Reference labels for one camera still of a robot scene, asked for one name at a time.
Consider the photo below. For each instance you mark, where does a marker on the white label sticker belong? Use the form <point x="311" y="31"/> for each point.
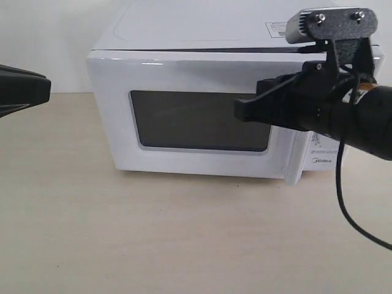
<point x="277" y="30"/>

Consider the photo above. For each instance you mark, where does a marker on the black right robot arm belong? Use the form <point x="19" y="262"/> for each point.
<point x="342" y="104"/>

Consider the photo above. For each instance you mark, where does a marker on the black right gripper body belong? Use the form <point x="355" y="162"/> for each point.
<point x="306" y="102"/>

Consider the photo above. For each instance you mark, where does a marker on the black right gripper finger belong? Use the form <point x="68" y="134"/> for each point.
<point x="269" y="83"/>
<point x="267" y="108"/>

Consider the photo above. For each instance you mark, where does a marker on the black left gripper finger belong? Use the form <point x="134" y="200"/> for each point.
<point x="22" y="89"/>

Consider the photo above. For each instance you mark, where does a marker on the white microwave door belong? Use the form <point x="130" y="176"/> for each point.
<point x="173" y="113"/>

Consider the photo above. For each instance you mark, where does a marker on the white Midea microwave oven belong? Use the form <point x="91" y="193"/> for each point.
<point x="237" y="27"/>

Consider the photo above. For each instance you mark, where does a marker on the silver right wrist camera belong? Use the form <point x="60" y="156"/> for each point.
<point x="331" y="23"/>

